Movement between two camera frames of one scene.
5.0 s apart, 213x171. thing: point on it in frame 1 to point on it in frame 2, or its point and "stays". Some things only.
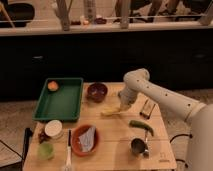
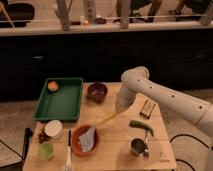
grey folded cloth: x=87 y=140 stays
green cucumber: x=135 y=123 stays
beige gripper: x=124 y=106 stays
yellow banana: x=111 y=110 to x=106 y=118
